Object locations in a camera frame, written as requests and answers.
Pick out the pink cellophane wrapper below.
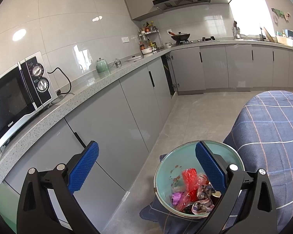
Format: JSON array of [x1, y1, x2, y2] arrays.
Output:
[[175, 174, 210, 212]]

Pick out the purple wrapper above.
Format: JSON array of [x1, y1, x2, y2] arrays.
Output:
[[171, 192, 184, 207]]

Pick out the grey lower cabinets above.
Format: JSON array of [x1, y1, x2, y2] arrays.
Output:
[[3, 43, 293, 232]]

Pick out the black wok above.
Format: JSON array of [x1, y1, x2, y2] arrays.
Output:
[[168, 31, 190, 42]]

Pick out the kitchen faucet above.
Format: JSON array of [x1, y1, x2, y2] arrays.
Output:
[[259, 27, 266, 41]]

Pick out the teal trash bin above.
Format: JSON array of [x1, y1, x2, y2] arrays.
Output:
[[153, 140, 245, 219]]

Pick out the black silver microwave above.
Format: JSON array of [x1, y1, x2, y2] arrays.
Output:
[[0, 52, 57, 149]]

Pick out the plaid cloth rag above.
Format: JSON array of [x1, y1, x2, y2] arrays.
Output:
[[192, 183, 216, 215]]

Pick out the microwave power cable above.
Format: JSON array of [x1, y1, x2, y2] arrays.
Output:
[[47, 66, 75, 105]]

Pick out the blue plaid tablecloth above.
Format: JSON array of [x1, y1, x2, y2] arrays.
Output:
[[140, 90, 293, 233]]

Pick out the green ceramic teapot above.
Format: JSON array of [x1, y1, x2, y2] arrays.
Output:
[[96, 58, 109, 73]]

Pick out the red plastic bag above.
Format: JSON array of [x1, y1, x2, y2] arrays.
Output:
[[181, 168, 205, 202]]

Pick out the spice rack with bottles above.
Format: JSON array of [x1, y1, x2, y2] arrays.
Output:
[[138, 21, 164, 55]]

